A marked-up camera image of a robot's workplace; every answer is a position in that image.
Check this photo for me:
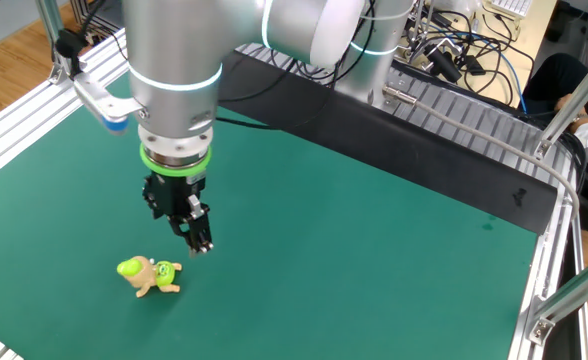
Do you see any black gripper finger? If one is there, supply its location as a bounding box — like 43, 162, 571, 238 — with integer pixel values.
181, 195, 214, 256
167, 214, 189, 238

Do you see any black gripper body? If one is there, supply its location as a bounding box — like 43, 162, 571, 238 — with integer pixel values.
142, 172, 208, 220

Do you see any wind-up crawling baby toy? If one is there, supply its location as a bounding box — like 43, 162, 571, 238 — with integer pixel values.
116, 255, 183, 299

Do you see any hand of seated person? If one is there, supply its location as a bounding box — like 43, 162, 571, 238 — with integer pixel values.
554, 92, 588, 134

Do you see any green table mat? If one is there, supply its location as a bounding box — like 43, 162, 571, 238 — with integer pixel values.
0, 72, 540, 360

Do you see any black table mat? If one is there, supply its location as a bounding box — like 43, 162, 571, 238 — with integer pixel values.
216, 49, 560, 236

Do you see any white keyboard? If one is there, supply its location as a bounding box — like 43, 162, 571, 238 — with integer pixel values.
488, 0, 534, 19

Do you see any black trouser leg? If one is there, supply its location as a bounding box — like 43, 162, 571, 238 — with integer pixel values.
522, 52, 588, 117

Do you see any green flange ring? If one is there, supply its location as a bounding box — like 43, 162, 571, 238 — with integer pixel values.
139, 143, 213, 179

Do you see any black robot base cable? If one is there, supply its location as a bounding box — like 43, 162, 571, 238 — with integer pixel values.
216, 74, 340, 132

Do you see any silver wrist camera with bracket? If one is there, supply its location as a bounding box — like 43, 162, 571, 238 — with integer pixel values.
72, 73, 145, 137

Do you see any aluminium table side rail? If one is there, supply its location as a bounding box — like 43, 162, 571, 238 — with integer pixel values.
506, 192, 588, 360
0, 27, 130, 189

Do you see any black camera clamp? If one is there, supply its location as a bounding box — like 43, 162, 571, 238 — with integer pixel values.
54, 28, 84, 77

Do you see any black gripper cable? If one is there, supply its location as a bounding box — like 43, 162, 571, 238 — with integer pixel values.
293, 0, 378, 89

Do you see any aluminium frame strut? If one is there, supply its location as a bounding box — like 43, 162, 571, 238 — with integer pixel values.
526, 257, 588, 346
34, 0, 75, 85
533, 37, 588, 160

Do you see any grey braided hose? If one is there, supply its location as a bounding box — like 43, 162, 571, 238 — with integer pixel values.
382, 84, 581, 221

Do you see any blue cable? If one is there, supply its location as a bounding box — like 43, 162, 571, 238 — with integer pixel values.
423, 22, 529, 114

